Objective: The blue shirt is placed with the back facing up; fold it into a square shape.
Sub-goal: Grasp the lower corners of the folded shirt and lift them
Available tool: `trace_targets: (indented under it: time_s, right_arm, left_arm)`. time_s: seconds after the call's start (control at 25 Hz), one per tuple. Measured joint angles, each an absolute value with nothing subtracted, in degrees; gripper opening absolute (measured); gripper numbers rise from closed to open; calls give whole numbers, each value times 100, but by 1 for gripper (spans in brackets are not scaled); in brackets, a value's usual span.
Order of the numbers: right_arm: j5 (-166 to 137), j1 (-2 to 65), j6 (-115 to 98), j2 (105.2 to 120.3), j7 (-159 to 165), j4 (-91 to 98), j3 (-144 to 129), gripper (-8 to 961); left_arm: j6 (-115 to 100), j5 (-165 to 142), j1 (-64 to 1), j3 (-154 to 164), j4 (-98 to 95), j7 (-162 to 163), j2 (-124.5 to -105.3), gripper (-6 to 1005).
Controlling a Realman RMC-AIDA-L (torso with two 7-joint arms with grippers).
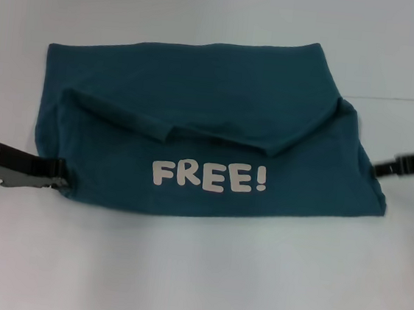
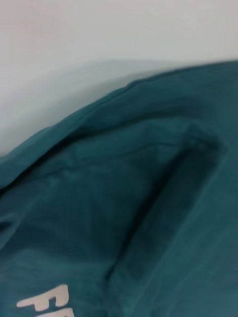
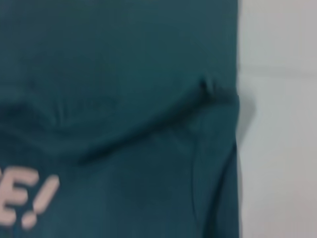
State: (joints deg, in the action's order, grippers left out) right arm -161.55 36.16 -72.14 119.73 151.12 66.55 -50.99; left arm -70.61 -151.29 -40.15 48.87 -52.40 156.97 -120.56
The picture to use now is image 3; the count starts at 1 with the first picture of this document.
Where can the teal blue shirt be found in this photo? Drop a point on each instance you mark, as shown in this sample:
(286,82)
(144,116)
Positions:
(123,111)

